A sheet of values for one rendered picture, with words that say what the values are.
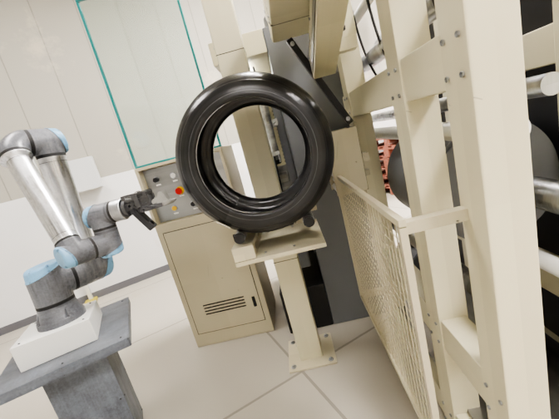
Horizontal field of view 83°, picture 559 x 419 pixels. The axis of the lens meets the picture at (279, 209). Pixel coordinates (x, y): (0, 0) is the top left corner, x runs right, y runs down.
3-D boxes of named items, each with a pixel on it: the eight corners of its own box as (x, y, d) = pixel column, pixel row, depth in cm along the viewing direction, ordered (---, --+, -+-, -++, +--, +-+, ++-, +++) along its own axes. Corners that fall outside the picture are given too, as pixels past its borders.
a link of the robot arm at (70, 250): (-16, 125, 125) (66, 263, 113) (22, 123, 135) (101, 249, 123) (-15, 145, 132) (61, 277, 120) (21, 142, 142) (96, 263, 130)
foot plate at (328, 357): (289, 342, 198) (287, 339, 198) (330, 333, 196) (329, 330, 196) (289, 373, 172) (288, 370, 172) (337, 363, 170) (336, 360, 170)
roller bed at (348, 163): (331, 189, 169) (319, 134, 162) (358, 183, 168) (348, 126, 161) (338, 196, 149) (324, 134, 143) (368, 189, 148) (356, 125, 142)
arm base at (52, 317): (28, 337, 132) (19, 316, 130) (50, 318, 150) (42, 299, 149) (76, 321, 136) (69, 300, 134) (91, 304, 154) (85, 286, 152)
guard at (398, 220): (360, 297, 172) (333, 173, 157) (363, 296, 172) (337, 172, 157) (440, 464, 84) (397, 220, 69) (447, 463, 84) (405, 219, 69)
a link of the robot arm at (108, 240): (92, 261, 131) (82, 233, 129) (120, 250, 140) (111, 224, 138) (102, 261, 125) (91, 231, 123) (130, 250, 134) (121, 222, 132)
